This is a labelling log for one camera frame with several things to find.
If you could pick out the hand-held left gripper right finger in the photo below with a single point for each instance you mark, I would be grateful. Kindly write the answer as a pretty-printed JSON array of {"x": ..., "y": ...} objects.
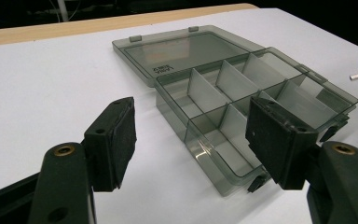
[{"x": 276, "y": 143}]

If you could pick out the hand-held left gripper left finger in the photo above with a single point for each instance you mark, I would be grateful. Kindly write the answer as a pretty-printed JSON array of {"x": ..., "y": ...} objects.
[{"x": 112, "y": 146}]

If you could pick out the grey transparent compartment box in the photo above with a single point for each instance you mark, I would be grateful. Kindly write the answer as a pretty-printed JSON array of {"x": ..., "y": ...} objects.
[{"x": 174, "y": 53}]

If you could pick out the white table sheet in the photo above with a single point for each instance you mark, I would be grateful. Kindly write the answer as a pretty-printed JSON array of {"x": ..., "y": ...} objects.
[{"x": 43, "y": 77}]

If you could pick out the light wooden table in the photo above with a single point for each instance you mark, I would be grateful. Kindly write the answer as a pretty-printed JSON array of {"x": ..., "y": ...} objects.
[{"x": 74, "y": 28}]

